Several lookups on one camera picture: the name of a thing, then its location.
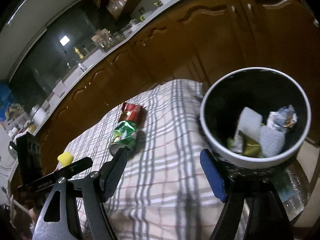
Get yellow object on cloth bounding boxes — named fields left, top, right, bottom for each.
left=57, top=151, right=74, bottom=167

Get yellow dish soap bottle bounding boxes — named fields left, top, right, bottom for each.
left=74, top=47, right=84, bottom=59

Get red snack wrapper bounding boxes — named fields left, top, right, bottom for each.
left=119, top=102, right=143, bottom=125

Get white kitchen countertop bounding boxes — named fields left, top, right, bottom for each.
left=0, top=0, right=226, bottom=181

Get gold green foil wrapper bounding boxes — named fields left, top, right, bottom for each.
left=227, top=131, right=262, bottom=158

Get white trash bin black inside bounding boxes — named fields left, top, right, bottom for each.
left=200, top=67, right=311, bottom=175

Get green snack wrapper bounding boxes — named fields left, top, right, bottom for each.
left=108, top=121, right=137, bottom=156

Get plaid checked tablecloth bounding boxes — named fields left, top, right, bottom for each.
left=56, top=78, right=251, bottom=240

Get brown wooden kitchen cabinets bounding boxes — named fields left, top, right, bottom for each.
left=37, top=0, right=319, bottom=174

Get utensil holder on counter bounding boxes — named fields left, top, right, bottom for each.
left=91, top=29, right=117, bottom=52

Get white canister on counter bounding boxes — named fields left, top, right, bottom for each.
left=30, top=105, right=47, bottom=127

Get white printed wrapper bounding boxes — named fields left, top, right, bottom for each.
left=266, top=105, right=297, bottom=133

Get chrome sink faucet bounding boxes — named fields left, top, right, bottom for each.
left=67, top=58, right=87, bottom=72

